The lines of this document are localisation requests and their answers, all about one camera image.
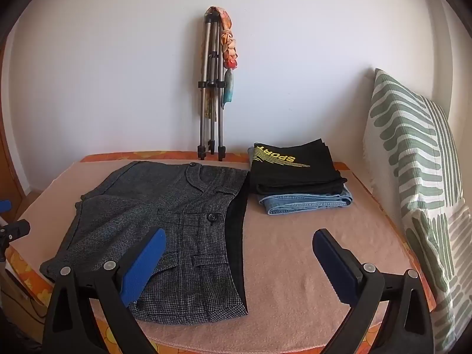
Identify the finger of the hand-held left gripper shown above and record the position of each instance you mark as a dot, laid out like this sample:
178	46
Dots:
4	205
14	230

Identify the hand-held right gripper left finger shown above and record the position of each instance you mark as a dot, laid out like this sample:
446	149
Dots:
143	265

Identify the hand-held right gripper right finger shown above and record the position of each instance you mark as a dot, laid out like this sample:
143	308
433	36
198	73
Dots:
333	261

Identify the grey tweed pants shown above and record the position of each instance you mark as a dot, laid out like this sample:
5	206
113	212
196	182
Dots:
166	199

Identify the black pants with yellow print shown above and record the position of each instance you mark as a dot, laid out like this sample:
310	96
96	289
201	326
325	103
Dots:
291	177

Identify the wooden furniture panel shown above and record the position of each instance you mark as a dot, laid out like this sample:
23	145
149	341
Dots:
9	169

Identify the pink blanket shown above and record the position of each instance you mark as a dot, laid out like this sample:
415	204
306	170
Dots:
295	258

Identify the folded blue jeans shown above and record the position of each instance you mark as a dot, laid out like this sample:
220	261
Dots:
306	203

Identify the orange floral bed sheet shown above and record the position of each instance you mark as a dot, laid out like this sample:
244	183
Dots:
155	153

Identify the green and white patterned pillow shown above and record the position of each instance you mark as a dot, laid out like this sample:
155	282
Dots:
413	147

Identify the folded metal tripod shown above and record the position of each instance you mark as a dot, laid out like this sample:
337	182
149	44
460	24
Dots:
220	118

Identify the colourful patterned scarf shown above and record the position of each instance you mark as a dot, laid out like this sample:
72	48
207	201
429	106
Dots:
228	44

